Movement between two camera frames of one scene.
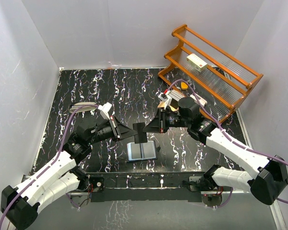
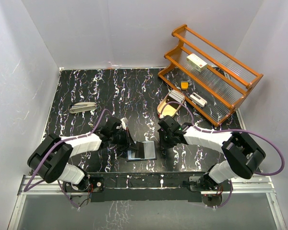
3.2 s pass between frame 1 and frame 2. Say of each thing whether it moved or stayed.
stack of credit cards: stayed
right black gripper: moved
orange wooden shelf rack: stayed
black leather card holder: stayed
